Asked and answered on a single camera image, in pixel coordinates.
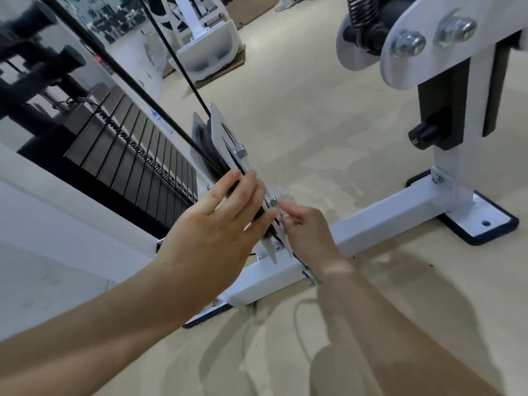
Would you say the white gym machine frame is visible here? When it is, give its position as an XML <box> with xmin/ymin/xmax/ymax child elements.
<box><xmin>0</xmin><ymin>0</ymin><xmax>528</xmax><ymax>331</ymax></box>

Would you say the person's right forearm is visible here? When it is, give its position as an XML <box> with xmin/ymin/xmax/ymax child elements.
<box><xmin>317</xmin><ymin>263</ymin><xmax>502</xmax><ymax>396</ymax></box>

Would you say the person's left forearm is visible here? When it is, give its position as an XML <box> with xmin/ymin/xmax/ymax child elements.
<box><xmin>0</xmin><ymin>259</ymin><xmax>195</xmax><ymax>384</ymax></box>

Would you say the black weight stack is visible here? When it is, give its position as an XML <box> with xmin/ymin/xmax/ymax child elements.
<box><xmin>16</xmin><ymin>84</ymin><xmax>201</xmax><ymax>240</ymax></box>

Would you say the person's right hand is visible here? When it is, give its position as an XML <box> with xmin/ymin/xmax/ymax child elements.
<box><xmin>278</xmin><ymin>201</ymin><xmax>355</xmax><ymax>277</ymax></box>

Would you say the brown cardboard sheet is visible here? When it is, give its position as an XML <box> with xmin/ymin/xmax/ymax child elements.
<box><xmin>163</xmin><ymin>45</ymin><xmax>247</xmax><ymax>89</ymax></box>

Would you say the person's left hand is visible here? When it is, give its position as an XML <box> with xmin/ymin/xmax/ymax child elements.
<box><xmin>155</xmin><ymin>168</ymin><xmax>278</xmax><ymax>314</ymax></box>

